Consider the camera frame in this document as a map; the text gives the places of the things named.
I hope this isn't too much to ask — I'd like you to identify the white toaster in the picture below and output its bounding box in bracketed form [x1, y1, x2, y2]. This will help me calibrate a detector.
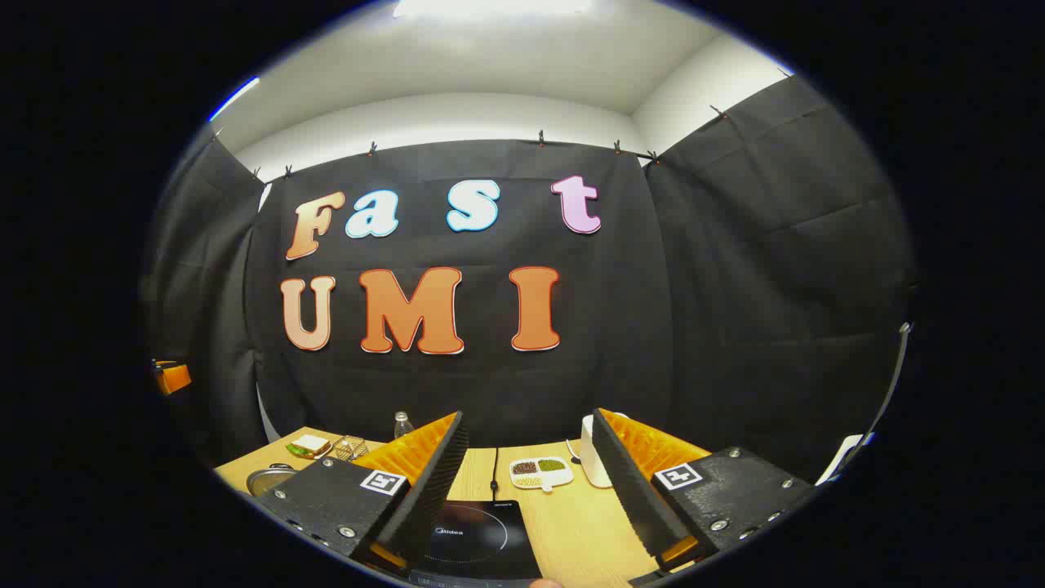
[580, 412, 631, 489]

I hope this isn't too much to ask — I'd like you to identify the steel pot with black handles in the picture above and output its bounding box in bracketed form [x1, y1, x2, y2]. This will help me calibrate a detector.
[247, 463, 300, 497]

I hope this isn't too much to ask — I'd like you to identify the white divided dish with beans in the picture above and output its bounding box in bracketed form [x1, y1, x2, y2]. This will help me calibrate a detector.
[509, 457, 575, 493]

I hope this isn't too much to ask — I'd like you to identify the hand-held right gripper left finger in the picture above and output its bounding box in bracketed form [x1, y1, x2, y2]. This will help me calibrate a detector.
[257, 411, 470, 577]

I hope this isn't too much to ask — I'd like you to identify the black backdrop cloth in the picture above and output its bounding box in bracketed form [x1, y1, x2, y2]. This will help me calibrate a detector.
[139, 73, 919, 491]

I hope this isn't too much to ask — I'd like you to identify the black induction cooktop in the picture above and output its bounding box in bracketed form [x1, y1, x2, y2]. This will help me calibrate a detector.
[407, 500, 545, 586]

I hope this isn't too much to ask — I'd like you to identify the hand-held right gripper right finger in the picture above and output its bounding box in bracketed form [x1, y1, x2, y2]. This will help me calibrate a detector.
[592, 408, 817, 572]

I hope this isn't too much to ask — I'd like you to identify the ceiling light panel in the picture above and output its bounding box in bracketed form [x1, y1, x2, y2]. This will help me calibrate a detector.
[392, 0, 594, 19]

